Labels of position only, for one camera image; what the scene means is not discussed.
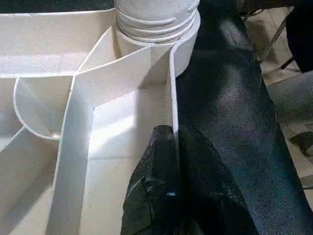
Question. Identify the black stand base bar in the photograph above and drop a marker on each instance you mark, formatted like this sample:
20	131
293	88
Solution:
276	34

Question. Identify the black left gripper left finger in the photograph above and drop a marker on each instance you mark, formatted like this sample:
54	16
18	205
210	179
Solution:
154	186

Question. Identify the white plastic table top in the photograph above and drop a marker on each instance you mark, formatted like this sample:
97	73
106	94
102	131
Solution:
36	49

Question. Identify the white plastic table leg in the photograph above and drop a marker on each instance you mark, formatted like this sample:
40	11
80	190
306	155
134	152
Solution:
156	9

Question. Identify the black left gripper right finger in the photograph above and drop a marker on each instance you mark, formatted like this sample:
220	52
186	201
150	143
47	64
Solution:
210	195

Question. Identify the black work mat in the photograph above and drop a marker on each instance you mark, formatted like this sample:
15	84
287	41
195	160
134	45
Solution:
232	110

